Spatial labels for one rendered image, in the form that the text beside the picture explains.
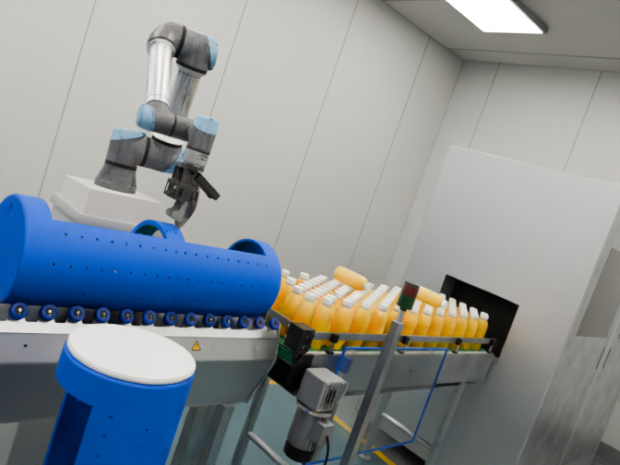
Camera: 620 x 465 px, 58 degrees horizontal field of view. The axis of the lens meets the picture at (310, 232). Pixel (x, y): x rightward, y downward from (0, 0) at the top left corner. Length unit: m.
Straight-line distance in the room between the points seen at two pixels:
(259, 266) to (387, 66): 4.56
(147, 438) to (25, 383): 0.52
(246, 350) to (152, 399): 0.85
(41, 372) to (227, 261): 0.61
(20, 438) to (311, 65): 4.18
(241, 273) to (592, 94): 4.96
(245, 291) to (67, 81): 2.94
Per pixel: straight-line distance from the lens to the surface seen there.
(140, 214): 2.11
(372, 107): 6.15
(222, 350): 1.95
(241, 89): 5.11
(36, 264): 1.52
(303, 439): 2.13
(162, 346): 1.37
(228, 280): 1.82
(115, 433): 1.23
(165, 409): 1.24
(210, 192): 1.82
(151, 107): 1.83
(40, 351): 1.63
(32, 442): 2.38
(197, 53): 2.10
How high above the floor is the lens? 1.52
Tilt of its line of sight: 6 degrees down
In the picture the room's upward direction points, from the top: 19 degrees clockwise
